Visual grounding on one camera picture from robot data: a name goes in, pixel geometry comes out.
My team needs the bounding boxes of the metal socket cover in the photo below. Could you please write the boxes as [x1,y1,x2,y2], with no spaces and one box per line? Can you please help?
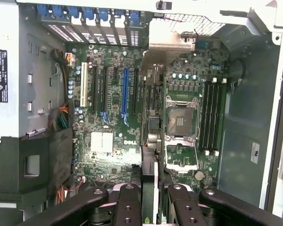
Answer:
[164,141,200,170]

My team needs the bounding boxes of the silver chipset heatsink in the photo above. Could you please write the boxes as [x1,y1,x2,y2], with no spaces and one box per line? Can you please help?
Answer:
[91,131,114,153]

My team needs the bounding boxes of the CPU socket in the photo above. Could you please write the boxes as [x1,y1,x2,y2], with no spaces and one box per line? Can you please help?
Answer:
[166,99,201,142]

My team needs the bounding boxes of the black RAM slot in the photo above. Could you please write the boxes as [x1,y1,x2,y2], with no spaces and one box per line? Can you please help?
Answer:
[199,80,207,156]
[205,77,212,153]
[210,77,218,156]

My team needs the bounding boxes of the green motherboard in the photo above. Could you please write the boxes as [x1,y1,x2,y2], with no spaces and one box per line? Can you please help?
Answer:
[67,42,229,189]

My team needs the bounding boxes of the black open PC case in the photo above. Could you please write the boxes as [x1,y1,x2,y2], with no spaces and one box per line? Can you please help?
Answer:
[0,0,283,226]

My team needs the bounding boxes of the long black expansion slot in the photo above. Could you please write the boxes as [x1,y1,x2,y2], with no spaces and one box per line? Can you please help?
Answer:
[91,65,99,113]
[102,66,109,113]
[133,69,139,115]

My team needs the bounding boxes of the blue expansion slot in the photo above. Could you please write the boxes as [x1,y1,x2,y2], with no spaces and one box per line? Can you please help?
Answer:
[121,66,131,128]

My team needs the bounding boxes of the black plastic air shroud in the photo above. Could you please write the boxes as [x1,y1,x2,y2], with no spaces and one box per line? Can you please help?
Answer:
[0,129,74,214]

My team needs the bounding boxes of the white expansion slot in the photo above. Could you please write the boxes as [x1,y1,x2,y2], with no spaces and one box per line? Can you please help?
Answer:
[80,61,90,107]

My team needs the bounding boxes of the metal expansion slot cover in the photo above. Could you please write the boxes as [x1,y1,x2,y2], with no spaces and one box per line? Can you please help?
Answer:
[126,22,142,47]

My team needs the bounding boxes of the coloured wire bundle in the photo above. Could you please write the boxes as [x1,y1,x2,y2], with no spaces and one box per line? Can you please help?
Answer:
[48,103,71,131]

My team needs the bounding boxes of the black sleeved power cable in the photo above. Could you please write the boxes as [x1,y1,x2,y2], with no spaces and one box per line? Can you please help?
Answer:
[50,48,75,111]

